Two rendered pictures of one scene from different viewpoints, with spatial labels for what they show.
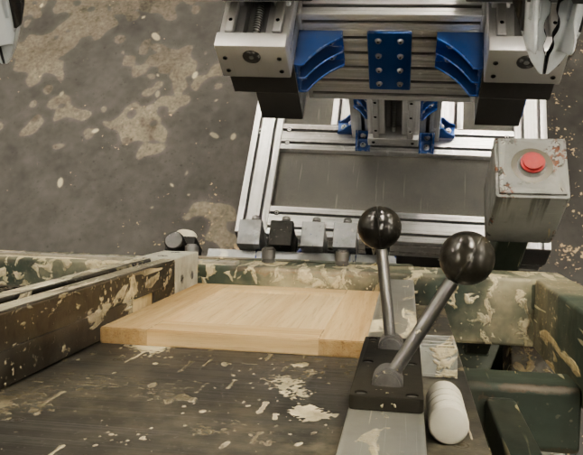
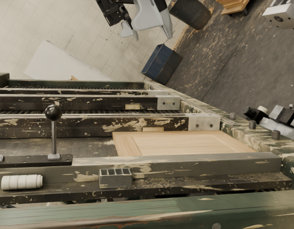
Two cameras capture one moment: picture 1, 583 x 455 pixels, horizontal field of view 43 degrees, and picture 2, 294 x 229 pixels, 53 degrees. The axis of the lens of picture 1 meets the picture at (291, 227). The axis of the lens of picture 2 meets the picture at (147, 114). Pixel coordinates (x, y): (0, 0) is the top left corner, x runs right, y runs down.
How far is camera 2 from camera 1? 0.98 m
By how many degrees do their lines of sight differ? 69
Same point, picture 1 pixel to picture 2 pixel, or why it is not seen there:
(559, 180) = not seen: outside the picture
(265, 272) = (235, 131)
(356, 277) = (261, 146)
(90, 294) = (104, 120)
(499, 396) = not seen: hidden behind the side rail
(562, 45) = (159, 22)
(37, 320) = (68, 122)
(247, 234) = (274, 113)
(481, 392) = not seen: hidden behind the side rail
